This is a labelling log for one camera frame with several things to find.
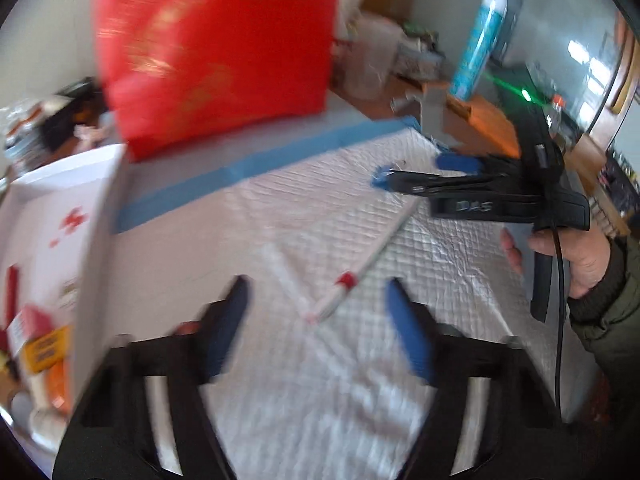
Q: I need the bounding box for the white red marker pen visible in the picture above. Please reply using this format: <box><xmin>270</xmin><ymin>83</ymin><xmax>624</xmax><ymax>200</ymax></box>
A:
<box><xmin>303</xmin><ymin>197</ymin><xmax>419</xmax><ymax>324</ymax></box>

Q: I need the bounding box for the right hand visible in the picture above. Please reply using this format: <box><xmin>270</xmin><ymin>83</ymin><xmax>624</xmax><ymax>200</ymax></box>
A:
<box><xmin>499</xmin><ymin>221</ymin><xmax>612</xmax><ymax>302</ymax></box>

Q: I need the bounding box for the teal spray can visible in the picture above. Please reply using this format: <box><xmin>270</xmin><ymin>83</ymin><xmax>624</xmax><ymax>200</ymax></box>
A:
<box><xmin>449</xmin><ymin>0</ymin><xmax>508</xmax><ymax>102</ymax></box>

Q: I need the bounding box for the white plastic bag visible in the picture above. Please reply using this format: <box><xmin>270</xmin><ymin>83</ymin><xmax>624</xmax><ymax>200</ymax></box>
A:
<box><xmin>344</xmin><ymin>14</ymin><xmax>402</xmax><ymax>101</ymax></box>

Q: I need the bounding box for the red white small box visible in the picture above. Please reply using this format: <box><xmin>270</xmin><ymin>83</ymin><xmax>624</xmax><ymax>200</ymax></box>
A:
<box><xmin>6</xmin><ymin>304</ymin><xmax>54</xmax><ymax>356</ymax></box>

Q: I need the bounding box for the red flat pen box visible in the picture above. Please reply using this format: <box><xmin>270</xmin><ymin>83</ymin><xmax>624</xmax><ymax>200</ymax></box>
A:
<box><xmin>4</xmin><ymin>264</ymin><xmax>20</xmax><ymax>326</ymax></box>

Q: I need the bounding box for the white quilted mat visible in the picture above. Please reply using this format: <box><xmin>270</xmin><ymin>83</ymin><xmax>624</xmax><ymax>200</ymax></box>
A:
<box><xmin>96</xmin><ymin>124</ymin><xmax>597</xmax><ymax>479</ymax></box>

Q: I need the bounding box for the white cardboard tray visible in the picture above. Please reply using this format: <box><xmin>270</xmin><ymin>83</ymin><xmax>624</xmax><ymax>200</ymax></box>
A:
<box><xmin>1</xmin><ymin>144</ymin><xmax>128</xmax><ymax>456</ymax></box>

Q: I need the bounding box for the red gift bag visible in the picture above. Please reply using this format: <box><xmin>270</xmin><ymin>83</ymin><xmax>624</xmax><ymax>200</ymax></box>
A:
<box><xmin>93</xmin><ymin>0</ymin><xmax>336</xmax><ymax>160</ymax></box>

